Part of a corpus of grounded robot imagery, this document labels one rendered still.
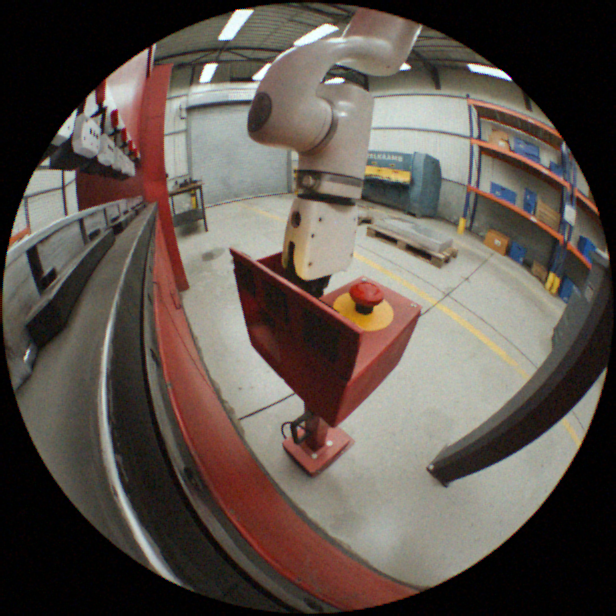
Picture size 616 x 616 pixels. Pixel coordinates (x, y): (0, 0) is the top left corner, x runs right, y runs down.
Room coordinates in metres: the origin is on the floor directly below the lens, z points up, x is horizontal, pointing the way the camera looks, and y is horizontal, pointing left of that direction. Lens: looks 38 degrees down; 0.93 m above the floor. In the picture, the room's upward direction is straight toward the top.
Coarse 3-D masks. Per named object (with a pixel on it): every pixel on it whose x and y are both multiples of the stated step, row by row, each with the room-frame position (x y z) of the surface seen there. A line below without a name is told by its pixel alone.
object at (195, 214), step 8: (184, 184) 3.41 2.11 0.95; (200, 184) 3.30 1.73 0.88; (168, 192) 3.00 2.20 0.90; (176, 192) 3.12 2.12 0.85; (184, 192) 3.19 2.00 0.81; (200, 192) 3.34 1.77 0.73; (176, 216) 4.07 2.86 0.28; (184, 216) 3.82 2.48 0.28; (192, 216) 3.62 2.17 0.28; (200, 216) 3.46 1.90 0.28; (176, 224) 3.16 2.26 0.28; (184, 224) 3.15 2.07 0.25
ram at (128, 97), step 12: (132, 60) 0.53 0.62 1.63; (144, 60) 0.87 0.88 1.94; (120, 72) 0.42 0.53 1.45; (132, 72) 0.62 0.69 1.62; (144, 72) 1.04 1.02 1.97; (108, 84) 0.33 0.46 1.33; (120, 84) 0.47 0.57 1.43; (132, 84) 0.70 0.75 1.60; (144, 84) 1.23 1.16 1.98; (120, 96) 0.51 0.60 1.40; (132, 96) 0.78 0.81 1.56; (120, 108) 0.55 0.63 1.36; (132, 108) 0.84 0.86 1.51; (132, 120) 0.89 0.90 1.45; (132, 132) 0.92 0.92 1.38
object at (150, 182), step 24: (168, 72) 1.47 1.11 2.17; (144, 96) 1.36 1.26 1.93; (144, 120) 1.38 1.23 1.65; (144, 144) 1.38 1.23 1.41; (144, 168) 1.38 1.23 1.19; (96, 192) 1.10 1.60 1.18; (120, 192) 1.24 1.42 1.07; (144, 192) 1.36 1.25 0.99; (168, 216) 1.47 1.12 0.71; (168, 240) 1.44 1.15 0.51
